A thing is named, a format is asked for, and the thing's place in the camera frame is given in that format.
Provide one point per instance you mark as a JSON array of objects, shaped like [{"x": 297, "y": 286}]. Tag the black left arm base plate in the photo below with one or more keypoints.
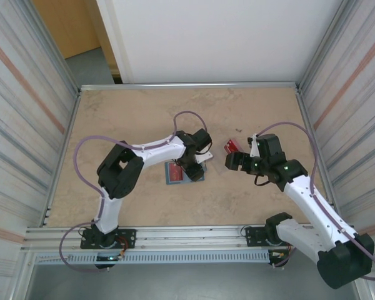
[{"x": 128, "y": 239}]

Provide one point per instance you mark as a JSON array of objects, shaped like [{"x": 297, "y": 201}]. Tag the white door frame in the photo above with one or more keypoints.
[{"x": 115, "y": 37}]

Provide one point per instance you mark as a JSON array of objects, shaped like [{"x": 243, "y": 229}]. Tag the wide aluminium mounting rail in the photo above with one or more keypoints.
[{"x": 190, "y": 237}]

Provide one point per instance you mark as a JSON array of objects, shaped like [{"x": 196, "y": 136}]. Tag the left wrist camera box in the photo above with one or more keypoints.
[{"x": 204, "y": 157}]

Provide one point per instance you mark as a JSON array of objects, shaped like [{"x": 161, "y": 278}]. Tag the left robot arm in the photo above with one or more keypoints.
[{"x": 118, "y": 172}]

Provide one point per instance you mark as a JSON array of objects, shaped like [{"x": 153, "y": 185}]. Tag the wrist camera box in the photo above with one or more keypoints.
[
  {"x": 253, "y": 147},
  {"x": 204, "y": 157}
]

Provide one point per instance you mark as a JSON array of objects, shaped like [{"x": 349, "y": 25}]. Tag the aluminium table edge rail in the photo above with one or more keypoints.
[{"x": 190, "y": 85}]

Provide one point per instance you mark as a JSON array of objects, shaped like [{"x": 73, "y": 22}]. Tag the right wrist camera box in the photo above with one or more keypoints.
[{"x": 253, "y": 147}]

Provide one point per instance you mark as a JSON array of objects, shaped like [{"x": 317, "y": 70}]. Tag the aluminium corner post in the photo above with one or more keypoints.
[
  {"x": 323, "y": 43},
  {"x": 69, "y": 75}
]

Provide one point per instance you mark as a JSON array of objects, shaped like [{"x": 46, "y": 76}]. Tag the aluminium side rail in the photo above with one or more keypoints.
[
  {"x": 75, "y": 109},
  {"x": 304, "y": 109}
]

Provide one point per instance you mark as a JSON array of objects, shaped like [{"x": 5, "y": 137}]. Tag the teal card holder wallet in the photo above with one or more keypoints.
[{"x": 166, "y": 179}]

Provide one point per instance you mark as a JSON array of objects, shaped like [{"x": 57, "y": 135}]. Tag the small control board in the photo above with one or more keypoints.
[
  {"x": 109, "y": 258},
  {"x": 279, "y": 254}
]

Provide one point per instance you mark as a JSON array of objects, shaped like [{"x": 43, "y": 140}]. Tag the wooden door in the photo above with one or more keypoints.
[{"x": 68, "y": 25}]

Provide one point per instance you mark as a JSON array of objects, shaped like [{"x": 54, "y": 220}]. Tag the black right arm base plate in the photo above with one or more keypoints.
[{"x": 256, "y": 236}]

